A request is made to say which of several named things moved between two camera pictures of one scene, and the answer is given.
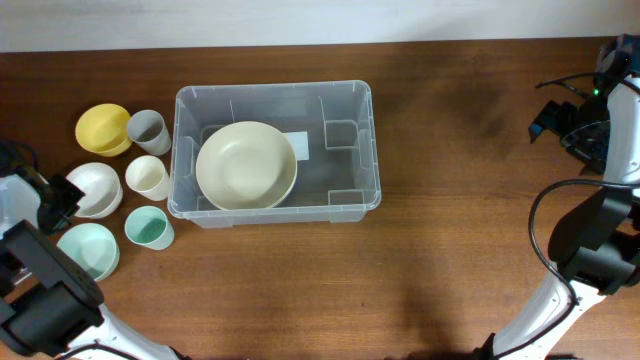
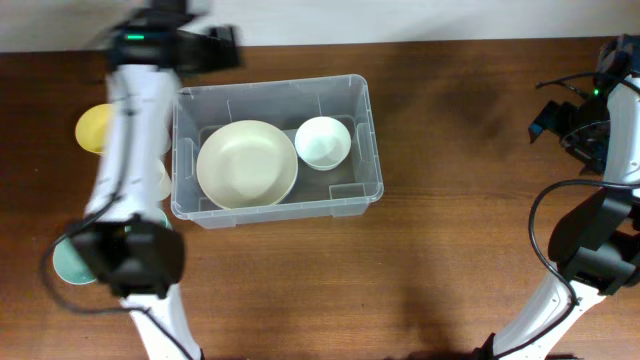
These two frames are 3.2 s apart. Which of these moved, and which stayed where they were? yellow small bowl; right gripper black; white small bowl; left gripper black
Moved: white small bowl; left gripper black
Stayed: yellow small bowl; right gripper black
